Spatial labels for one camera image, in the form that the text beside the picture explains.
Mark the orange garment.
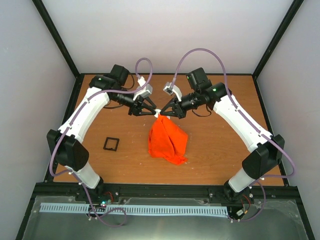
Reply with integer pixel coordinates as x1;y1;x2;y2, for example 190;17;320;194
148;115;188;165

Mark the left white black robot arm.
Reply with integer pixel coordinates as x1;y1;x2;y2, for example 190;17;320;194
46;65;156;202

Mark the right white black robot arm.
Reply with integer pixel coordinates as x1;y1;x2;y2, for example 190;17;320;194
160;67;285;202

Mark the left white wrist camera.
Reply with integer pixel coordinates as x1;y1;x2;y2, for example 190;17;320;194
133;76;153;101

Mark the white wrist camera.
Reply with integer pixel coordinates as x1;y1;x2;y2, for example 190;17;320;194
163;82;183;102
133;76;153;101

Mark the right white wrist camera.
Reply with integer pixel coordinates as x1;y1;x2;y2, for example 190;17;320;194
163;82;183;102

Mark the black square frame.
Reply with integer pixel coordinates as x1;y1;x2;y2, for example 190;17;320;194
103;136;120;152

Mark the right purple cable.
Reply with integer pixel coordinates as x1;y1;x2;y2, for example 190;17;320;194
172;47;296;224

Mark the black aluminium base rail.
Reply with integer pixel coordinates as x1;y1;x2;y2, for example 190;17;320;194
34;182;300;204

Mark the light blue slotted cable duct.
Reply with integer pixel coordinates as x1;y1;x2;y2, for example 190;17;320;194
39;202;228;218

